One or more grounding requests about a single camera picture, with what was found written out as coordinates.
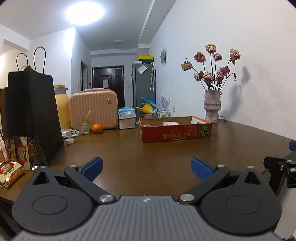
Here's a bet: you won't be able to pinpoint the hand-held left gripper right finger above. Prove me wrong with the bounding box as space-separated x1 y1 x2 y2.
177 157 266 205

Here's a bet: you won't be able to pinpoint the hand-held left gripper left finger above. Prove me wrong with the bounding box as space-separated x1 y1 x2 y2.
27 157 117 205

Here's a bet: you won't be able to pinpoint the red orange cardboard box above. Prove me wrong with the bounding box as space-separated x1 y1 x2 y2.
138 116 212 143

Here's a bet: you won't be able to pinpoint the glass cup with straw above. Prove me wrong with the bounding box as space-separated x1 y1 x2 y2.
78 111 92 135

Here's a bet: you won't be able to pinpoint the white storage box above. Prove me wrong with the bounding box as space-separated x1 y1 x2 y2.
119 116 136 129

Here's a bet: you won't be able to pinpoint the pink ribbed suitcase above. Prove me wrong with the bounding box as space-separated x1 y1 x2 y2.
69 88 119 130

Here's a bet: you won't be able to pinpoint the pink textured vase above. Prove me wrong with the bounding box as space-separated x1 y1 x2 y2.
203 90 222 123

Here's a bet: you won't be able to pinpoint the yellow thermos bottle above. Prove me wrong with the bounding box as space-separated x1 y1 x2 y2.
54 84 72 131

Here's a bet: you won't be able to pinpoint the snack packets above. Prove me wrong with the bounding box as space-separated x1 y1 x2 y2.
5 136 48 171

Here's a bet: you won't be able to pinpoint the purple decorative plant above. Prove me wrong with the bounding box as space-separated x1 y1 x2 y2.
159 91 171 111

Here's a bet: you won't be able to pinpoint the yellow watering can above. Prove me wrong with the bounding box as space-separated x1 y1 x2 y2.
136 103 153 114

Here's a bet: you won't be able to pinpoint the dark brown door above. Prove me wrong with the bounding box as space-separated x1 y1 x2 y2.
92 65 125 108

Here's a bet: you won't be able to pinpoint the flat red gold snack packet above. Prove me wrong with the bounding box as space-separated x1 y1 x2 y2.
0 160 25 189

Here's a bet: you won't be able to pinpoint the grey refrigerator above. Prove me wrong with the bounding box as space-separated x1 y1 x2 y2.
132 62 156 116

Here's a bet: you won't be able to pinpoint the black paper bag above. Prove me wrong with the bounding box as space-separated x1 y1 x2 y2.
0 46 64 166

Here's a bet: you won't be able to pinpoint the dried pink rose bouquet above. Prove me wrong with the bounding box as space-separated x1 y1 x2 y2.
181 43 241 91

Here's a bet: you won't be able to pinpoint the hanging folded umbrella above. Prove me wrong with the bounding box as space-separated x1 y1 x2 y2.
150 62 156 91

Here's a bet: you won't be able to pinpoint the bright round ceiling light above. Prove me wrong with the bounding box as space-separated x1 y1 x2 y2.
65 0 104 25

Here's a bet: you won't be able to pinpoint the white charger with cable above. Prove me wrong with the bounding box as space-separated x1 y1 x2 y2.
61 129 80 139

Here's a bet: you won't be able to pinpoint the wire shelf rack with bottles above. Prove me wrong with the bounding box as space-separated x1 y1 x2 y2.
153 109 170 118

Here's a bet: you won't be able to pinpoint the side door frame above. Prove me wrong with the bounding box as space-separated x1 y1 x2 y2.
80 59 89 91

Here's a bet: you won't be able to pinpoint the framed wall picture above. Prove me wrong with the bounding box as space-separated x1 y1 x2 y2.
160 46 167 67

